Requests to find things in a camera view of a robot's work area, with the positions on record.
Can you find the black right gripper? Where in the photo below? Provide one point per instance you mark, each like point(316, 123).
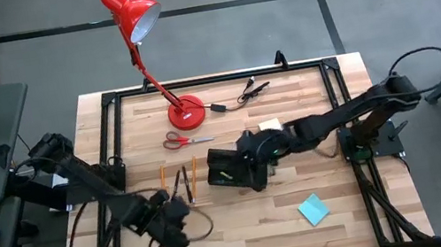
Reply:
point(267, 147)

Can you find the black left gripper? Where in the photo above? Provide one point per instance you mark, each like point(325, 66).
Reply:
point(167, 231)

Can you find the black pen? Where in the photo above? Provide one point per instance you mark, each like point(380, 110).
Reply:
point(176, 182)
point(187, 185)

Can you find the orange-yellow pencil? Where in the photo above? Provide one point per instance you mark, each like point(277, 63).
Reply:
point(162, 176)
point(194, 179)

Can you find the black mesh desk organizer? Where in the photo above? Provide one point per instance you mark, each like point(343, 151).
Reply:
point(222, 161)

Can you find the yellow-green highlighter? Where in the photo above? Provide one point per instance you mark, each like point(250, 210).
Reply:
point(225, 175)

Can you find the red desk lamp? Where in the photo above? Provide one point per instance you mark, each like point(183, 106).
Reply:
point(187, 113)

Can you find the blue sticky note pad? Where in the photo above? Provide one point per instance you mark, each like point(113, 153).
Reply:
point(313, 210)

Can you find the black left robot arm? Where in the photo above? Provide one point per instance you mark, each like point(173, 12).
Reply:
point(86, 176)

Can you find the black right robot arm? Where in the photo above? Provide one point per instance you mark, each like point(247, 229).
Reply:
point(336, 117)

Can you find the white paper sheet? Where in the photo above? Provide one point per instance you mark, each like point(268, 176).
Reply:
point(58, 181)

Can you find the black aluminium table frame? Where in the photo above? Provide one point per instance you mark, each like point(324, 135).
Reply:
point(217, 78)

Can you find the black triangular bracket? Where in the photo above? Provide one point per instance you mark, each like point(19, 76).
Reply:
point(1, 155)

